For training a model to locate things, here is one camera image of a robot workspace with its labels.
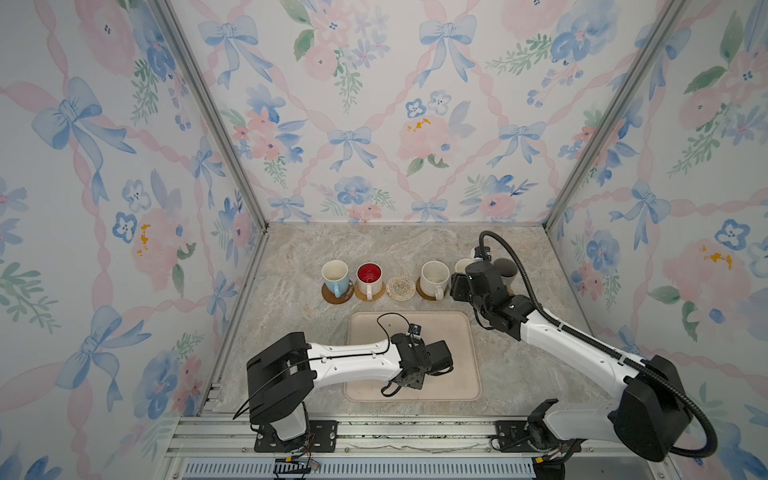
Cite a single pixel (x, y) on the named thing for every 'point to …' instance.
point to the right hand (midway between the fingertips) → (459, 275)
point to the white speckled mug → (434, 278)
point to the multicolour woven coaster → (401, 288)
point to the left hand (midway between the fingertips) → (410, 373)
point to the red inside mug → (369, 276)
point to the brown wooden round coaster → (425, 295)
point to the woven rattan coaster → (374, 298)
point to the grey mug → (508, 269)
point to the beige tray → (461, 382)
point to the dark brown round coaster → (329, 296)
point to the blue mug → (336, 276)
